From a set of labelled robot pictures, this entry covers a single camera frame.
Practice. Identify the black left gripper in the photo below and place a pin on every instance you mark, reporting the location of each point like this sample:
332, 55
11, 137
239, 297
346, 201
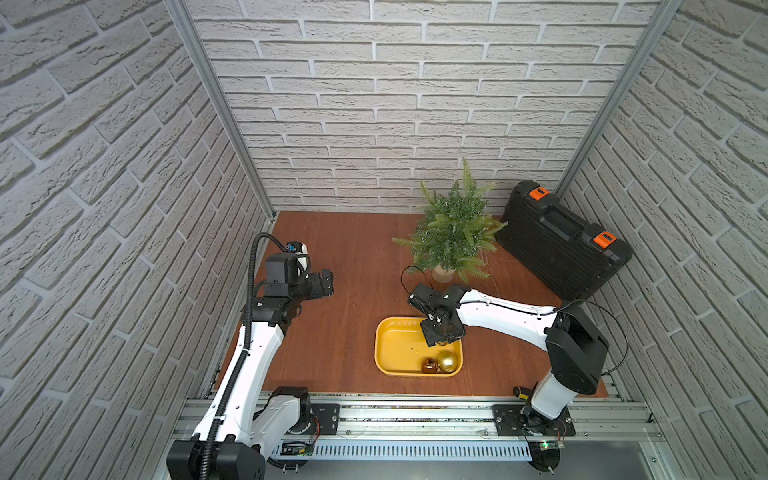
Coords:
321, 284

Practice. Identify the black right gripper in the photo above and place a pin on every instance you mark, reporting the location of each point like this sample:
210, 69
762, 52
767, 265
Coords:
430, 337

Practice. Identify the matte gold ball ornament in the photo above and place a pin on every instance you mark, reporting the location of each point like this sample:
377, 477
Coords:
447, 362

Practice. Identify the shiny brown ball ornament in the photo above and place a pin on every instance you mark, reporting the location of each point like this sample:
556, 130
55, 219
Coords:
429, 366

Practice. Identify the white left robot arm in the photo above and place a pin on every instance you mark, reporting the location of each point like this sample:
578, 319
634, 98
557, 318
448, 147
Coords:
252, 366

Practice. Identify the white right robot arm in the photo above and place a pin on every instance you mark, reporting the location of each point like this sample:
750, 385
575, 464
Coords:
576, 348

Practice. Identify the small green christmas tree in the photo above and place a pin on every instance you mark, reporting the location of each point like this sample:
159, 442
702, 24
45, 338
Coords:
456, 229

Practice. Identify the yellow plastic tray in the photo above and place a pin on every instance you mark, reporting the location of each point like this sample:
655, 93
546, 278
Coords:
400, 348

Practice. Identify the black plastic tool case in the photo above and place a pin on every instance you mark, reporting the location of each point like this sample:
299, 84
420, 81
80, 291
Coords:
571, 256

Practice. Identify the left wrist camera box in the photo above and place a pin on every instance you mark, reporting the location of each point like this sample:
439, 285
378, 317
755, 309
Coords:
298, 249

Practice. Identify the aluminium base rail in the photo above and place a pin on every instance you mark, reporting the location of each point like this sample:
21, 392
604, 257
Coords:
357, 427

